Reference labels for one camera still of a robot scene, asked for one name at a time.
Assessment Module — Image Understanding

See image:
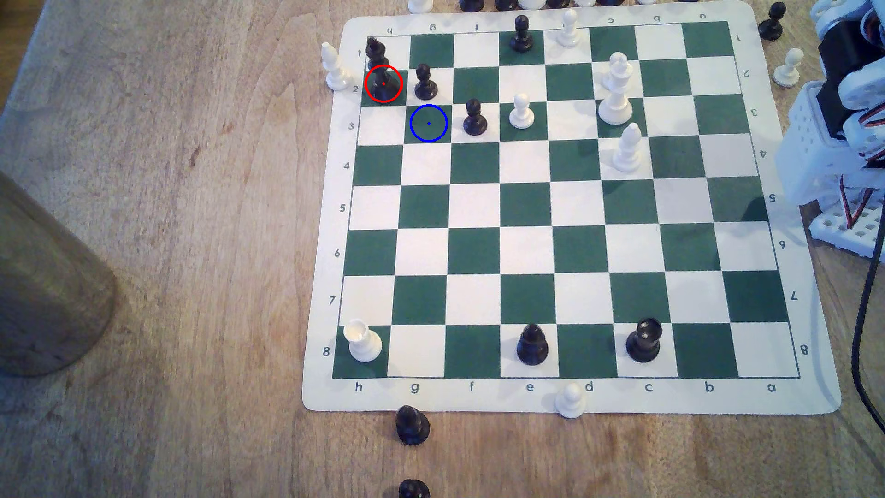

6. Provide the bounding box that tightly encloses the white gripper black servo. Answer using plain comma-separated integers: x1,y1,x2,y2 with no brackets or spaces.
810,0,885,112

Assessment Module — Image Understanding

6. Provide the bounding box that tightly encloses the black king chess piece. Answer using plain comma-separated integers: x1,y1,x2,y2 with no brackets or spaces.
364,36,402,102

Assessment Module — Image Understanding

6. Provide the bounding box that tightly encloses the white king chess piece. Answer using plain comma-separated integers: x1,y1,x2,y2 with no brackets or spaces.
598,53,634,126

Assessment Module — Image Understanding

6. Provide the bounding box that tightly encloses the white bishop chess piece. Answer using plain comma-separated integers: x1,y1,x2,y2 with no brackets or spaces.
321,42,351,91
613,122,643,174

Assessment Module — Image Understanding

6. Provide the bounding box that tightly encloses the black rook chess piece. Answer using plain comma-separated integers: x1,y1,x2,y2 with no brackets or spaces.
625,317,663,363

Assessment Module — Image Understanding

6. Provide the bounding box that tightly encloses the green white chess mat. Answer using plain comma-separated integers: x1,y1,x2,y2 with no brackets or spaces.
302,0,842,416

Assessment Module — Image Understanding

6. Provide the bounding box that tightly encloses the black bishop chess piece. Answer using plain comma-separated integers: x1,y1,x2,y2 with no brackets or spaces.
516,323,550,366

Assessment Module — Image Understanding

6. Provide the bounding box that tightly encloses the white rook chess piece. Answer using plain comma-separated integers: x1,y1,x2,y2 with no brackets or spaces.
343,319,383,363

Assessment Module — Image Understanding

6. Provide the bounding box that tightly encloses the brown wooden cylinder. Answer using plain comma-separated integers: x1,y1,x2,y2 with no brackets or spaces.
0,172,118,378

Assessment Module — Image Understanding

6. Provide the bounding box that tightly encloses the red black servo wire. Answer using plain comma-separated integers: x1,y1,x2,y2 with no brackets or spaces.
838,173,882,231

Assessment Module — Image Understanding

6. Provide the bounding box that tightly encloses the white perforated base plate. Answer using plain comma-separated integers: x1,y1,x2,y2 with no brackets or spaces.
808,197,885,261

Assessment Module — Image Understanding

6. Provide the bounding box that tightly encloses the black power cable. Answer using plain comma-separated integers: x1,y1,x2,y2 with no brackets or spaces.
850,201,885,417

